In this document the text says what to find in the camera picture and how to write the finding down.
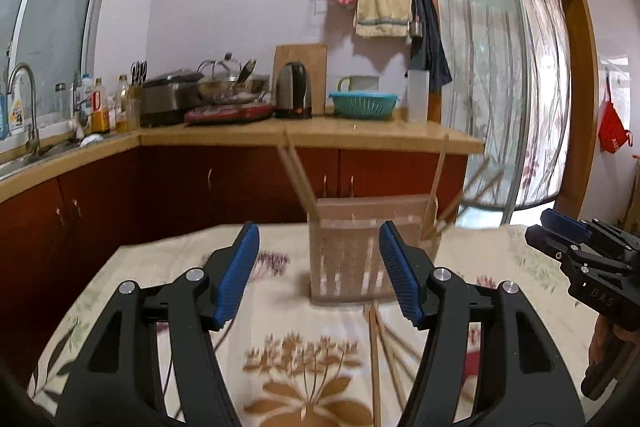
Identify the beige perforated utensil holder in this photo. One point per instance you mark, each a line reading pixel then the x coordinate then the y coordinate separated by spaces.
pixel 346 267

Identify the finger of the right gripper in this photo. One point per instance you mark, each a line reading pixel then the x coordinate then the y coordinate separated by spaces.
pixel 608 239
pixel 556 234

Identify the white mug green handle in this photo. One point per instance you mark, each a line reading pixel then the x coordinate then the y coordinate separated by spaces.
pixel 358 83

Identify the wooden cutting board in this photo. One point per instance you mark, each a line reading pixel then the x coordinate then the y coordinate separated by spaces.
pixel 314 56

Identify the white spray bottle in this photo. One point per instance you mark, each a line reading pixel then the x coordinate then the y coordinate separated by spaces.
pixel 16 110

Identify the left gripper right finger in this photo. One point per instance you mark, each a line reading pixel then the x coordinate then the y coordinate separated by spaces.
pixel 522 379

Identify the red kitchen cabinets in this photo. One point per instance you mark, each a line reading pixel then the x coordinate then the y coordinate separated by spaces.
pixel 57 235

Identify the dark hanging cloth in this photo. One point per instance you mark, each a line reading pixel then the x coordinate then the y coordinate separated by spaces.
pixel 427 51

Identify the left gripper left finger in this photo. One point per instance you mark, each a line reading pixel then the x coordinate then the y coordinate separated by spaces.
pixel 115 380

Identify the steel wok with lid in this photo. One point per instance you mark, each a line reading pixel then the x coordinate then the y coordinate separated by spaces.
pixel 230 82

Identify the wooden door frame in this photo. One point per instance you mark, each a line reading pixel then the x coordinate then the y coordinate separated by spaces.
pixel 584 91

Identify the steel rice cooker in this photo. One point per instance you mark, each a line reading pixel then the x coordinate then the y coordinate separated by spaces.
pixel 168 97

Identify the oil bottle red label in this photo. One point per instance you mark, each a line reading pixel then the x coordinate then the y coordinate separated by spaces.
pixel 100 120

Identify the wooden countertop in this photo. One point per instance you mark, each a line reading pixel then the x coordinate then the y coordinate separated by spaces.
pixel 319 132

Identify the kitchen window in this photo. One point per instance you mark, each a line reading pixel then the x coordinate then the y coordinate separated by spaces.
pixel 53 37

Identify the red hanging bag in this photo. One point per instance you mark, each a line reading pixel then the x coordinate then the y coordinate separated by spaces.
pixel 611 134

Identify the person's right hand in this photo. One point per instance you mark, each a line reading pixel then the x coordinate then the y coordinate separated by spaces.
pixel 603 333

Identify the floral tablecloth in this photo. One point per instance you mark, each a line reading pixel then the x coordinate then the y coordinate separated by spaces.
pixel 288 362

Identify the stainless electric kettle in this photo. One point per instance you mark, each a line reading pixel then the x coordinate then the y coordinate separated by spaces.
pixel 293 92

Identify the red induction cooker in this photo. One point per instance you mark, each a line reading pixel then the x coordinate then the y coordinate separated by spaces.
pixel 228 114

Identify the sheer patterned curtain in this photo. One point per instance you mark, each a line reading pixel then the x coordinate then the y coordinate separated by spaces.
pixel 510 60

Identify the knife block with scissors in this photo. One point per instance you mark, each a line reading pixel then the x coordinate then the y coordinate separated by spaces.
pixel 138 72

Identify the white plastic container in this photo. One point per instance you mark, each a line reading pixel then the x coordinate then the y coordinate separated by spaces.
pixel 418 90

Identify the teal plastic colander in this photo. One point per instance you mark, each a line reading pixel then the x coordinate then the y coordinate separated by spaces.
pixel 364 104

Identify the beige hanging towel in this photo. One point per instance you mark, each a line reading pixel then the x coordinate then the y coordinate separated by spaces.
pixel 382 18

